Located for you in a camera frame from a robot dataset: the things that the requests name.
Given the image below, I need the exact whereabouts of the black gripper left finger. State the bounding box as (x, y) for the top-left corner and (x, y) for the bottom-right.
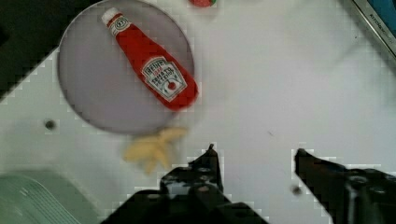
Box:
(100, 145), (269, 224)

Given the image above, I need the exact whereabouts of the red strawberry toy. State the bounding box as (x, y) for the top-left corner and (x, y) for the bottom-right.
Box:
(189, 0), (217, 7)

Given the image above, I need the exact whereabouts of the red ketchup bottle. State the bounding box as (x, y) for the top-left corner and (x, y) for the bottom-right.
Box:
(102, 7), (199, 111)

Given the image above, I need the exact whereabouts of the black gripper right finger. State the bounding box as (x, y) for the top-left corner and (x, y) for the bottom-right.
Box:
(294, 148), (396, 224)

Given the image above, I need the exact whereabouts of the yellow peeled banana toy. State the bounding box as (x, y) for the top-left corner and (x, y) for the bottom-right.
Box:
(122, 127), (188, 175)

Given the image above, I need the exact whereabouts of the grey round plate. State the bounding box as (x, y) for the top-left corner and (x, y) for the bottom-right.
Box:
(58, 0), (194, 135)

